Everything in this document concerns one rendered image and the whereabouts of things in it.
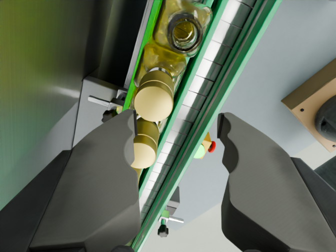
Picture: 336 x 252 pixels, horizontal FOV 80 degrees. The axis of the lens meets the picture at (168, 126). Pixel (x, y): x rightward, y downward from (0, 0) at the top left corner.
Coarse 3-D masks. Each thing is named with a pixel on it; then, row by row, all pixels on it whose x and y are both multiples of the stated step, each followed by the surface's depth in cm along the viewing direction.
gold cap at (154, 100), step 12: (156, 72) 20; (144, 84) 17; (156, 84) 17; (168, 84) 18; (144, 96) 17; (156, 96) 17; (168, 96) 17; (144, 108) 17; (156, 108) 17; (168, 108) 17; (156, 120) 18
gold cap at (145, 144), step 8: (144, 120) 23; (144, 128) 21; (152, 128) 22; (136, 136) 20; (144, 136) 20; (152, 136) 21; (136, 144) 19; (144, 144) 19; (152, 144) 20; (136, 152) 20; (144, 152) 20; (152, 152) 20; (136, 160) 20; (144, 160) 20; (152, 160) 20
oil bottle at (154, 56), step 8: (144, 48) 23; (152, 48) 23; (160, 48) 24; (144, 56) 23; (152, 56) 22; (160, 56) 22; (168, 56) 23; (176, 56) 24; (184, 56) 26; (144, 64) 23; (152, 64) 22; (160, 64) 22; (168, 64) 23; (176, 64) 23; (184, 64) 24; (136, 72) 24; (144, 72) 23; (176, 72) 23; (136, 80) 24; (176, 80) 24; (176, 88) 25
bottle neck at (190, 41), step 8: (176, 16) 16; (184, 16) 16; (192, 16) 16; (168, 24) 16; (176, 24) 16; (192, 24) 17; (200, 24) 16; (168, 32) 16; (192, 32) 19; (200, 32) 16; (168, 40) 16; (176, 40) 18; (184, 40) 20; (192, 40) 17; (200, 40) 16; (176, 48) 17; (184, 48) 17; (192, 48) 17
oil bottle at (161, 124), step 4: (136, 88) 27; (132, 96) 26; (132, 100) 26; (132, 104) 26; (128, 108) 28; (132, 108) 26; (136, 112) 26; (168, 116) 27; (160, 120) 26; (164, 120) 26; (160, 124) 26; (164, 124) 27; (160, 128) 27; (160, 132) 28
